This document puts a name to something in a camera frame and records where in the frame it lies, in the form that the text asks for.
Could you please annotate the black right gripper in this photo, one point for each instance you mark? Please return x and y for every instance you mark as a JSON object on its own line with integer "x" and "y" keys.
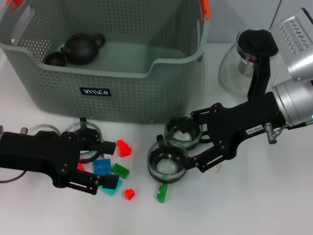
{"x": 239, "y": 122}

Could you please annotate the left gripper metal plug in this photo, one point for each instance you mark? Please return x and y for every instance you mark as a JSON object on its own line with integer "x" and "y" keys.
{"x": 24, "y": 130}

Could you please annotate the glass teapot with black lid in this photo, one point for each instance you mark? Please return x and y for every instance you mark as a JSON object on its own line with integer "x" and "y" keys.
{"x": 256, "y": 41}

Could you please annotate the large bright red brick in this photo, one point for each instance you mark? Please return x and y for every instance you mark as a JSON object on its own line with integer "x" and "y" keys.
{"x": 124, "y": 149}

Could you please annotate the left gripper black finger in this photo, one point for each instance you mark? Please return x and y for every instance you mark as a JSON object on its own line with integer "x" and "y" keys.
{"x": 110, "y": 181}

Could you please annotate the small bright red brick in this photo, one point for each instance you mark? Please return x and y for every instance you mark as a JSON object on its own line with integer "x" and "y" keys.
{"x": 80, "y": 167}
{"x": 129, "y": 194}

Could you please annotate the blue building brick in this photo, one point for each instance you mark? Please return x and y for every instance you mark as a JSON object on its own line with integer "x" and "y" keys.
{"x": 101, "y": 167}

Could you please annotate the small black clay teacup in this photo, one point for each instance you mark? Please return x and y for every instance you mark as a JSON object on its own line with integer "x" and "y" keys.
{"x": 55, "y": 58}

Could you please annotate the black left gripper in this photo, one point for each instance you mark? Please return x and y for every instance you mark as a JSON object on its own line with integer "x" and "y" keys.
{"x": 36, "y": 154}

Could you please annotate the right gripper metal plug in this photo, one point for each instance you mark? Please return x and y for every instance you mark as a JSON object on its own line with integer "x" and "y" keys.
{"x": 271, "y": 134}

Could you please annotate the green notched building brick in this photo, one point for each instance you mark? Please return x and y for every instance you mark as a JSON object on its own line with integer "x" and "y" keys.
{"x": 162, "y": 194}

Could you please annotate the black clay teapot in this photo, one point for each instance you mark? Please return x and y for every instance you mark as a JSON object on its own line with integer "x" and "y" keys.
{"x": 80, "y": 49}

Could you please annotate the green rectangular building brick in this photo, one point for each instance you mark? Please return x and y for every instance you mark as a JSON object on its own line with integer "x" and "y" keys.
{"x": 121, "y": 171}

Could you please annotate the glass teacup with black holder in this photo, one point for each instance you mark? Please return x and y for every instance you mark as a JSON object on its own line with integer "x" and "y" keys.
{"x": 83, "y": 126}
{"x": 183, "y": 137}
{"x": 166, "y": 169}
{"x": 49, "y": 127}

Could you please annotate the gripper metal plug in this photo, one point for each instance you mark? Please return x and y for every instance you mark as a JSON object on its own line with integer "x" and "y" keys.
{"x": 271, "y": 134}
{"x": 24, "y": 130}

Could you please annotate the grey-green perforated storage bin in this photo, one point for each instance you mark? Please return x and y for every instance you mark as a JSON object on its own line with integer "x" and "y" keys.
{"x": 122, "y": 102}

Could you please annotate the teal square flat plate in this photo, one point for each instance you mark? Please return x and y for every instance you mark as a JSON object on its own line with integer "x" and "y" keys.
{"x": 113, "y": 191}

